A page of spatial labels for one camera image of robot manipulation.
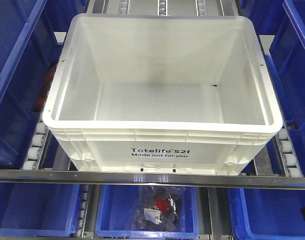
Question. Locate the white roller track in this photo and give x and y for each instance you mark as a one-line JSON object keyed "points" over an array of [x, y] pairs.
{"points": [[36, 148], [288, 157]]}

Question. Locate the blue bin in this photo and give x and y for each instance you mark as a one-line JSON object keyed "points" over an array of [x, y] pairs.
{"points": [[39, 209], [115, 210], [266, 214], [27, 44], [287, 53]]}

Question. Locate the blue bin lower right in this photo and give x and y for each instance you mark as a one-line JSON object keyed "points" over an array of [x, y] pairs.
{"points": [[266, 214]]}

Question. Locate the white plastic Totelife tote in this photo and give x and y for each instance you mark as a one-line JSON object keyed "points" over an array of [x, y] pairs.
{"points": [[162, 94]]}

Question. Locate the left white roller track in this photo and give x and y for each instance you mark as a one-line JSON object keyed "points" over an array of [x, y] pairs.
{"points": [[36, 148]]}

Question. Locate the blue bin upper right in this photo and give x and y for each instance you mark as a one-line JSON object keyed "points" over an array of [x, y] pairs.
{"points": [[287, 53]]}

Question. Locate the bagged black red item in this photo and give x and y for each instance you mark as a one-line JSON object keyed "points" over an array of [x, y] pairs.
{"points": [[157, 208]]}

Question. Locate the blue bin lower left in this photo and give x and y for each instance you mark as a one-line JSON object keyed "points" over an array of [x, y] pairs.
{"points": [[39, 209]]}

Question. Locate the blue bin lower middle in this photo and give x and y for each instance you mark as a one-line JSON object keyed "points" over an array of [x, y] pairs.
{"points": [[115, 210]]}

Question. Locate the right white roller track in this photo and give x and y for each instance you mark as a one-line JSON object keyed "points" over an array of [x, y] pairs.
{"points": [[288, 157]]}

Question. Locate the blue bin upper left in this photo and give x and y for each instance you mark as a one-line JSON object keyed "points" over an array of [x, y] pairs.
{"points": [[27, 44]]}

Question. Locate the steel shelf front rail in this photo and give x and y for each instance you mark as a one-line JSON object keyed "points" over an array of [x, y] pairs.
{"points": [[157, 179]]}

